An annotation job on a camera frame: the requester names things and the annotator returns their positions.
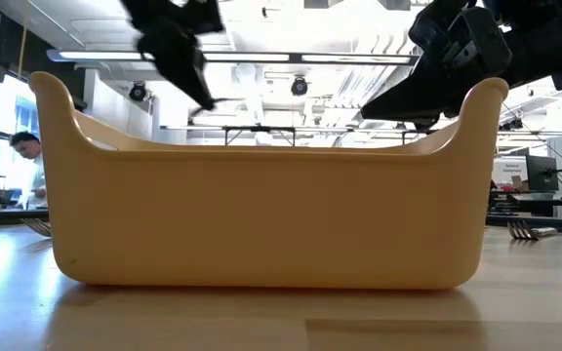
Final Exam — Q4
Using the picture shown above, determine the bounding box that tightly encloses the black background monitor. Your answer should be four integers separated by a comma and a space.
525, 154, 560, 192

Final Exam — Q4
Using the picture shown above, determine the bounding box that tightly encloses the black aluminium table frame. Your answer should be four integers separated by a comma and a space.
0, 207, 562, 237

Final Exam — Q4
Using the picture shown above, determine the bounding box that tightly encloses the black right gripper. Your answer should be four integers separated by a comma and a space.
360, 0, 562, 131

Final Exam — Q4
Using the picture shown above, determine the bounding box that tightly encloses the white handled fork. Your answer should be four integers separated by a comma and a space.
506, 219, 559, 242
20, 217, 53, 239

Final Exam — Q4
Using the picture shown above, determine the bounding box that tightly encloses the long ceiling light fixture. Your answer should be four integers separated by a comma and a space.
46, 47, 420, 67

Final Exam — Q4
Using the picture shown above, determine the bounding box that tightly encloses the black ceiling spotlight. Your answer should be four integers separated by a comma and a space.
290, 76, 309, 98
128, 81, 147, 102

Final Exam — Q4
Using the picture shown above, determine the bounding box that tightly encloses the yellow plastic bin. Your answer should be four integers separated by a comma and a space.
27, 71, 510, 292

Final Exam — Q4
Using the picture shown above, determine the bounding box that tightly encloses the white paper sign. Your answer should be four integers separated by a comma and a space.
491, 156, 529, 185

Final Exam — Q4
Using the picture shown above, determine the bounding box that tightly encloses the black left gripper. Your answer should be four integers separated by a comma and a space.
119, 0, 226, 113

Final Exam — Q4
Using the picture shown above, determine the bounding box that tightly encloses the person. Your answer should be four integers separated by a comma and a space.
9, 131, 49, 211

